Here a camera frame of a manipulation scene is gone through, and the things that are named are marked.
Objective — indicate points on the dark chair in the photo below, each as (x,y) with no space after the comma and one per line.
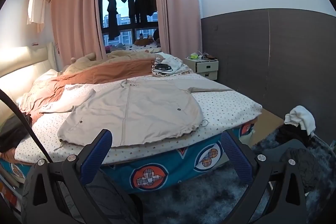
(291,142)

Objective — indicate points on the cream padded headboard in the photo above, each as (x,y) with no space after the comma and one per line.
(21,66)

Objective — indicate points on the white hanging shirt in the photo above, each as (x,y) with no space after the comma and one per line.
(36,14)

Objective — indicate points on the pink curtain left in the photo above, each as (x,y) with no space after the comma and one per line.
(77,29)

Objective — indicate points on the white bedside drawer cabinet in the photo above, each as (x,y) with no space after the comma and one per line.
(205,68)

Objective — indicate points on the dark shaggy rug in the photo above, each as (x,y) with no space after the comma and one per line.
(209,198)

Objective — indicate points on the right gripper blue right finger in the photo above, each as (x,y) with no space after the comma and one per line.
(239,154)

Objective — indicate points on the rust orange quilt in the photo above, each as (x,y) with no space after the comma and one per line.
(50,90)

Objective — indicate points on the white cloth on chair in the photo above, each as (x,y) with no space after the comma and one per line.
(300,116)

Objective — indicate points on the cream cloth under cables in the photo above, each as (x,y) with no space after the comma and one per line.
(165,66)

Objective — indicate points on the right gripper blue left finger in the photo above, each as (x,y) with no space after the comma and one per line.
(93,155)

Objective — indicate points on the beige zip jacket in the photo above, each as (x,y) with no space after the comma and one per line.
(134,111)

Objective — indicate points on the beige blanket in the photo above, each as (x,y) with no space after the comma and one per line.
(90,60)

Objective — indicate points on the pink curtain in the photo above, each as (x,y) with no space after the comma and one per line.
(179,25)
(77,29)

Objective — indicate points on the floral dotted white bedsheet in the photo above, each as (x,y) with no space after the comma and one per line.
(218,108)

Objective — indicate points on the blue patterned bed skirt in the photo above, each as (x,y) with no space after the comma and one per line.
(153,166)

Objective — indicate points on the plush toy on sill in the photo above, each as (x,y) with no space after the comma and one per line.
(143,41)

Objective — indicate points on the pink curtain right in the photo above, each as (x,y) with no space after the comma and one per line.
(179,25)

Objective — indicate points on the white pillow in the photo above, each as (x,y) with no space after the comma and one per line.
(44,79)

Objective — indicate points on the yellow green item on cabinet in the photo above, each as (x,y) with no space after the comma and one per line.
(193,56)

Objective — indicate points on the black garment on bed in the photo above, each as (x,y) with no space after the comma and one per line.
(12,133)

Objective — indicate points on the dark hanging clothes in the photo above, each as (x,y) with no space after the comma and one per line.
(126,21)

